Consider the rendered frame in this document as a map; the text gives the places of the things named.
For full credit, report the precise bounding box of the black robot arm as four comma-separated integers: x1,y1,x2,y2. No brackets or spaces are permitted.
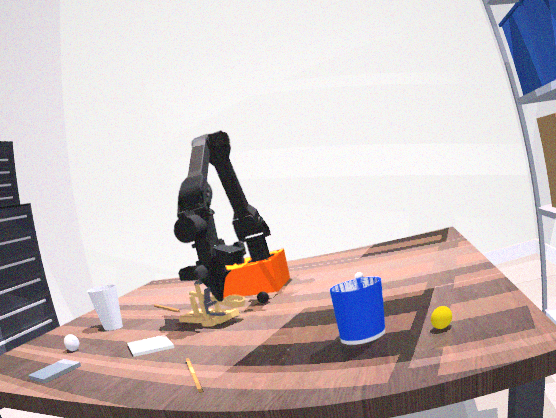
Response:
173,130,275,266

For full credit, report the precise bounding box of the blue mug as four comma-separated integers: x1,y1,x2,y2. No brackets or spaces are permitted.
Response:
330,277,385,345

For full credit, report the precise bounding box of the white ball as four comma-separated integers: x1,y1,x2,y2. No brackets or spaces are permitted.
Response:
64,334,80,351

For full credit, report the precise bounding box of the dark grey ball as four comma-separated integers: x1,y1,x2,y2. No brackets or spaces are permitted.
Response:
257,291,269,303

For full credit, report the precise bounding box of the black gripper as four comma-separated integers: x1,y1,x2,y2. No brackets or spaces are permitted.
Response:
178,234,232,302

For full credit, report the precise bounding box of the yellow ball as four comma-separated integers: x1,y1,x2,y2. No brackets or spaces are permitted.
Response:
431,306,452,329

